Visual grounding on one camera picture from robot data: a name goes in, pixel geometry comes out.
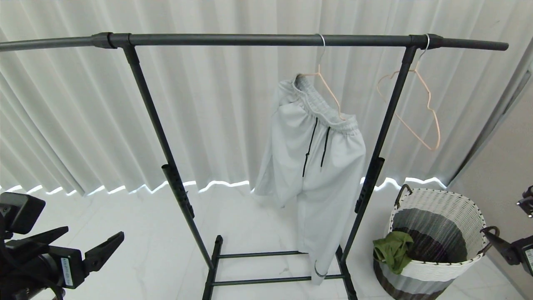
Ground pale grey shorts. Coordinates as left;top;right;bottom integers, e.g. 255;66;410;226
253;74;367;286

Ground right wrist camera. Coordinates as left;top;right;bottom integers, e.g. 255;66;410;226
518;185;533;218

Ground black clothes rack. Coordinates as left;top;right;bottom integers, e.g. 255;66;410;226
0;32;509;300

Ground white curtain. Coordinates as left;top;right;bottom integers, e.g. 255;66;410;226
0;0;533;196

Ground green garment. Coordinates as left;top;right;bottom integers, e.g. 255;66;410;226
373;231;415;275

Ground white laundry basket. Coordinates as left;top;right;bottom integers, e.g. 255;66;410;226
373;184;500;300

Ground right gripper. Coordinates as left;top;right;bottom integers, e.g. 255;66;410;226
484;230;533;277

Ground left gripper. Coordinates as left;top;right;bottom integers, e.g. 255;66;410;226
0;226;125;300

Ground pink clothes hanger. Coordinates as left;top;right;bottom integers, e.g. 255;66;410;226
298;34;346;121
377;34;441;151

